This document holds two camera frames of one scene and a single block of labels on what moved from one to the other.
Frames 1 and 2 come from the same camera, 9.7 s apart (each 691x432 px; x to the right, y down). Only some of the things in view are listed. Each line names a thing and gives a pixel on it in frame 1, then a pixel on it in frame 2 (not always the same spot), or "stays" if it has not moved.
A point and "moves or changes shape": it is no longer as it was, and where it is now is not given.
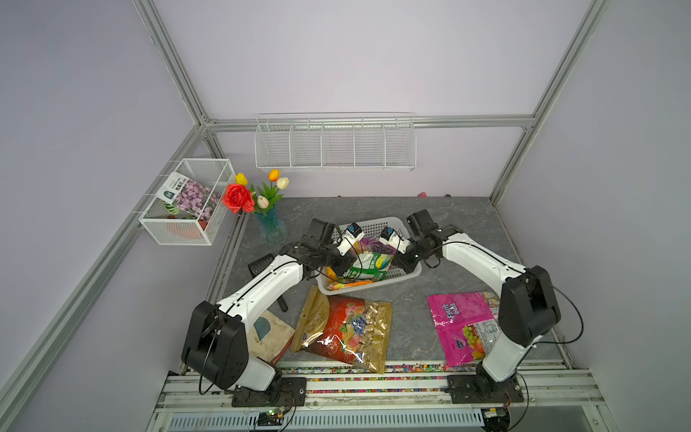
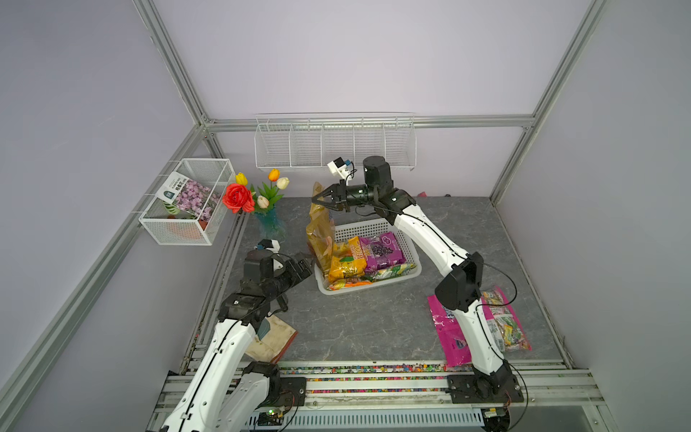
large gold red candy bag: [349, 328] moves or changes shape
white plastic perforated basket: [371, 229] stays
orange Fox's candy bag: [357, 283] stays
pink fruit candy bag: [455, 316] stays
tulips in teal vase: [273, 228] stays
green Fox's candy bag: [369, 265] moves or changes shape
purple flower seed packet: [183, 195] stays
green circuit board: [270, 418] stays
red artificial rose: [237, 196] stays
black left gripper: [345, 260] -> [296, 276]
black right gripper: [402, 260] -> [343, 194]
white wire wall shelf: [339, 141] stays
